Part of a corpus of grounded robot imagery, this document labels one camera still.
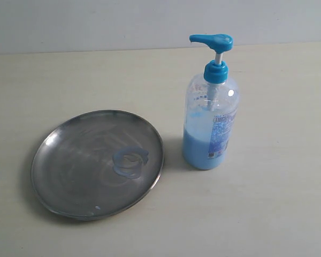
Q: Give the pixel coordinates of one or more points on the blue soap pump bottle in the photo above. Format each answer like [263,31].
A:
[211,104]

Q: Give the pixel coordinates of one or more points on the blue soap blob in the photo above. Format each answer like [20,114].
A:
[128,162]

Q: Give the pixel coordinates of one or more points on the round stainless steel plate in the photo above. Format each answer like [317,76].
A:
[72,171]

